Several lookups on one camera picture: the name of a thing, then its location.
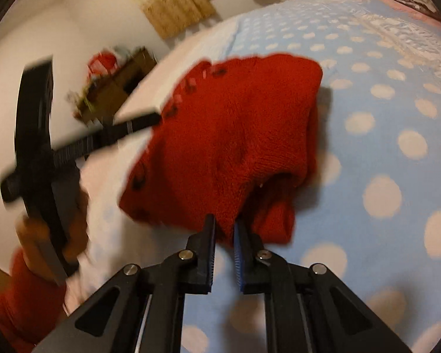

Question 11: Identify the pink quilted bedspread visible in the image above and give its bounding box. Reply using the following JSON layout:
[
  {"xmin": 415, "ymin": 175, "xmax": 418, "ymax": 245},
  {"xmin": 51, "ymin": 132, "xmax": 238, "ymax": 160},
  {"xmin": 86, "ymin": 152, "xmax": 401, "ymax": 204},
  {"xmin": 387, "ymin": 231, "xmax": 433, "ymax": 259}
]
[{"xmin": 64, "ymin": 22, "xmax": 240, "ymax": 317}]

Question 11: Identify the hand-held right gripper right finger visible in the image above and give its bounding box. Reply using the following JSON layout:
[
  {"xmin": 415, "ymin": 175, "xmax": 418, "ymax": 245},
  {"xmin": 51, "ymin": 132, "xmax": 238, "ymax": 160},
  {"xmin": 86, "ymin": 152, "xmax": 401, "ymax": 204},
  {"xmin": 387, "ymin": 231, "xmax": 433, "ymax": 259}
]
[{"xmin": 233, "ymin": 218, "xmax": 414, "ymax": 353}]

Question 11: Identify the person's left hand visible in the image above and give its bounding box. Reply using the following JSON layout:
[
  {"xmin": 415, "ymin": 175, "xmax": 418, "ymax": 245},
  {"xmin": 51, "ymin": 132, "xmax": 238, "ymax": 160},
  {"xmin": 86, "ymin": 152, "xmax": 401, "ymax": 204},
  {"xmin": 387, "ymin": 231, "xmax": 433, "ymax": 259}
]
[{"xmin": 15, "ymin": 187, "xmax": 91, "ymax": 279}]

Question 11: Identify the red knitted sweater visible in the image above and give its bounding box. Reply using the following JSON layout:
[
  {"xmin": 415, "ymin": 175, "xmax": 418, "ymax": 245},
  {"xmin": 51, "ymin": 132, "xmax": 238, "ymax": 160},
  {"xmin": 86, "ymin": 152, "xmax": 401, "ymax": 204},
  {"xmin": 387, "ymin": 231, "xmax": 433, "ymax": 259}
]
[{"xmin": 118, "ymin": 53, "xmax": 324, "ymax": 245}]

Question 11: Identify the wide beige patterned curtain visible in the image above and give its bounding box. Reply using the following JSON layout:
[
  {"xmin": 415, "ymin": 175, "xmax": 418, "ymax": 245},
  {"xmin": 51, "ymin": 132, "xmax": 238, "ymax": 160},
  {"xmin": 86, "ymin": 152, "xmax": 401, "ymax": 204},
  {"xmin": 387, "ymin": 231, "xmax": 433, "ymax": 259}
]
[{"xmin": 116, "ymin": 0, "xmax": 216, "ymax": 40}]

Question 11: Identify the blue polka-dot blanket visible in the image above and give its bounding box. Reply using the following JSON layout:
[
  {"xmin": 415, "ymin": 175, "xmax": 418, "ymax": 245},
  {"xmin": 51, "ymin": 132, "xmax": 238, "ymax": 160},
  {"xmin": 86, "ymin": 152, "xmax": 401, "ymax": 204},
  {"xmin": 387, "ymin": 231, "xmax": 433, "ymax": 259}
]
[{"xmin": 84, "ymin": 0, "xmax": 441, "ymax": 353}]

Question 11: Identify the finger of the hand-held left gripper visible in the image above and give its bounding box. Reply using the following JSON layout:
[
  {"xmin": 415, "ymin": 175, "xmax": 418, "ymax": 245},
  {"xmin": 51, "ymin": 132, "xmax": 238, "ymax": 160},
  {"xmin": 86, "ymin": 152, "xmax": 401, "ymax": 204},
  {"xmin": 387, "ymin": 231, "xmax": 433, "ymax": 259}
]
[{"xmin": 53, "ymin": 112, "xmax": 163, "ymax": 167}]

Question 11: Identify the red box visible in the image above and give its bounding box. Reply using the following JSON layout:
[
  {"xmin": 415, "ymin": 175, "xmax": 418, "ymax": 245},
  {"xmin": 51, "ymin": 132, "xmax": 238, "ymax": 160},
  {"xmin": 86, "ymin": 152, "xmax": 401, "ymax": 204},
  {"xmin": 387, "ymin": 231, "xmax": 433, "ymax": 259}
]
[{"xmin": 87, "ymin": 51, "xmax": 119, "ymax": 80}]

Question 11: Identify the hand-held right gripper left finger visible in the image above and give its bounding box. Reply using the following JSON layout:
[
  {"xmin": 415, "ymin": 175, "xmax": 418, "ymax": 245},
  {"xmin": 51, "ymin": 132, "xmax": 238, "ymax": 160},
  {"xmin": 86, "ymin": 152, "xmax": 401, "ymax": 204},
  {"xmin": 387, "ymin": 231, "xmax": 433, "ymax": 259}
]
[{"xmin": 31, "ymin": 214, "xmax": 217, "ymax": 353}]

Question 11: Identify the brown wooden desk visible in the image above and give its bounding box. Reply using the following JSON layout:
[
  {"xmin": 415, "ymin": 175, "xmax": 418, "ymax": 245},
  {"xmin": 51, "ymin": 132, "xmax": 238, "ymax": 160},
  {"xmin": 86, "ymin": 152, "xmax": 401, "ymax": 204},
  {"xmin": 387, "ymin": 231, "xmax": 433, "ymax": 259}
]
[{"xmin": 75, "ymin": 46, "xmax": 159, "ymax": 130}]

